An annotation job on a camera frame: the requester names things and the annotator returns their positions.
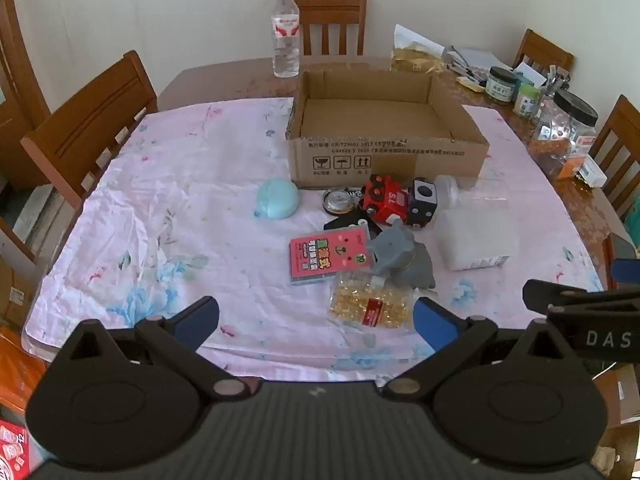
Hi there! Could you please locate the black digital timer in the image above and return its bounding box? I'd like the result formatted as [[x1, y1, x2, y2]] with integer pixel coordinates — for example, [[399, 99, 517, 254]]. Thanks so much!
[[323, 208, 384, 239]]

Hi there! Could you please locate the brown cardboard carton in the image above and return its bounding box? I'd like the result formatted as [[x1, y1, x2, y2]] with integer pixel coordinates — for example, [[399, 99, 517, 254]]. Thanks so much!
[[594, 364, 640, 477]]

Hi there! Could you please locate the teal round case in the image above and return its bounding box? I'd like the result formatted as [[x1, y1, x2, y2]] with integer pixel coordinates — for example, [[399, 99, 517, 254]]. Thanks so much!
[[255, 178, 300, 221]]

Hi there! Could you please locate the large clear black lid jar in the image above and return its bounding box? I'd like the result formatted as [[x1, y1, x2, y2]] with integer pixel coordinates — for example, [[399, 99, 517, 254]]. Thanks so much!
[[529, 88, 599, 181]]

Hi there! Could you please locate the red card box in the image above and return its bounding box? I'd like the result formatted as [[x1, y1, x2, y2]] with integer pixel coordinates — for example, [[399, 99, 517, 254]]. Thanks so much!
[[288, 224, 374, 287]]

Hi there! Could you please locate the green lid small jar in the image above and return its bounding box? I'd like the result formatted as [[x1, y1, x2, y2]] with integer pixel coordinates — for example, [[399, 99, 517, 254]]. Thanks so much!
[[513, 82, 542, 119]]

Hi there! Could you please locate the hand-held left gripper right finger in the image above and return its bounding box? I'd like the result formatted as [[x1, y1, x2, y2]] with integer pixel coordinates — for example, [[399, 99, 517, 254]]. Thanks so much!
[[382, 296, 585, 402]]

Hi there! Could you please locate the white envelope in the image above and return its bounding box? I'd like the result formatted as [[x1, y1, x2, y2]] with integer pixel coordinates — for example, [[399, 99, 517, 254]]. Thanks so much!
[[512, 62, 549, 89]]

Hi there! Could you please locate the black toy cube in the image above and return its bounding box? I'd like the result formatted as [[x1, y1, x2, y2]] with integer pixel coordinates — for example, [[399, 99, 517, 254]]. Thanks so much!
[[405, 177, 440, 230]]

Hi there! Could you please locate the grey elephant toy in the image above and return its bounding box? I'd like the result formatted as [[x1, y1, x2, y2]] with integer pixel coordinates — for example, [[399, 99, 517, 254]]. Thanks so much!
[[367, 223, 437, 291]]

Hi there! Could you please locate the clear plastic water bottle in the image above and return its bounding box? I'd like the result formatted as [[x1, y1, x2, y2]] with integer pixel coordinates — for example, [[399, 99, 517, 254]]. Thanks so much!
[[271, 0, 301, 79]]

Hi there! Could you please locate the clear plastic jar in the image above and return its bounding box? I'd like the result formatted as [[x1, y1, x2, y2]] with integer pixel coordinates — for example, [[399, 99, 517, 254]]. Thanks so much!
[[433, 174, 509, 211]]

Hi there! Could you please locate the yellow capsule bottle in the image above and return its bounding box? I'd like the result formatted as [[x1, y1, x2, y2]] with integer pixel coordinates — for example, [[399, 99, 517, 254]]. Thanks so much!
[[327, 269, 421, 331]]

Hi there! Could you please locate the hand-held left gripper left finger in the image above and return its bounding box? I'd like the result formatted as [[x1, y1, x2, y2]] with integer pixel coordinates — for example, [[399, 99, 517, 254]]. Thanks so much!
[[62, 296, 262, 402]]

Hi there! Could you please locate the white translucent plastic box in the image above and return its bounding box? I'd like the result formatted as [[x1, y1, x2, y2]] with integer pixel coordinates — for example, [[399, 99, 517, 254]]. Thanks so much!
[[433, 208, 520, 272]]

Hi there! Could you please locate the small orange white box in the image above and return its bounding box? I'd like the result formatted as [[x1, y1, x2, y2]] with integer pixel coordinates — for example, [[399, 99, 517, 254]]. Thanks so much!
[[556, 154, 609, 189]]

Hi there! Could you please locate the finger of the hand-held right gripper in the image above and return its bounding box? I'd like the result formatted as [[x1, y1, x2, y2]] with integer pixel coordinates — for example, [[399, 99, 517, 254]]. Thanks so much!
[[522, 279, 640, 312], [606, 232, 640, 287]]

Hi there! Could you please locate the black lid glass jar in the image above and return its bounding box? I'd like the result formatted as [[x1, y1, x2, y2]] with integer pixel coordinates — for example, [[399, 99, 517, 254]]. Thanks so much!
[[484, 66, 519, 105]]

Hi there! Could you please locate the red printed carton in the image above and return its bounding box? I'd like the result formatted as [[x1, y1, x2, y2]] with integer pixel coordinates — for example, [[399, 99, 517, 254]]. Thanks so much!
[[0, 419, 32, 480]]

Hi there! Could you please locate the wooden chair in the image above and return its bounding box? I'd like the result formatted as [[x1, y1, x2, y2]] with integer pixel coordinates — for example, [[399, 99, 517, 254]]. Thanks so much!
[[512, 28, 575, 77], [291, 0, 368, 57], [0, 0, 52, 192], [588, 94, 640, 222], [21, 50, 160, 211]]

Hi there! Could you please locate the clear pen holder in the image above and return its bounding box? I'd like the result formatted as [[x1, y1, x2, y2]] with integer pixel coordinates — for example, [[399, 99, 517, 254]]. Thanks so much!
[[542, 64, 571, 97]]

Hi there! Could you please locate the grey notebook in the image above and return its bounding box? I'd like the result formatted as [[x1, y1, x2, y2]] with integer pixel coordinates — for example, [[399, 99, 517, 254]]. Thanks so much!
[[447, 45, 512, 74]]

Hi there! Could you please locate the brown cardboard box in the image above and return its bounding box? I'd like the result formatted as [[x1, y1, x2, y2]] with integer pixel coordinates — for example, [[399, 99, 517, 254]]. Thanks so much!
[[285, 69, 491, 191]]

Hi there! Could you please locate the pink floral tablecloth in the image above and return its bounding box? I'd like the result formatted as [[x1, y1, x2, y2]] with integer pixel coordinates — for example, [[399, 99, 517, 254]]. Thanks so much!
[[22, 97, 607, 377]]

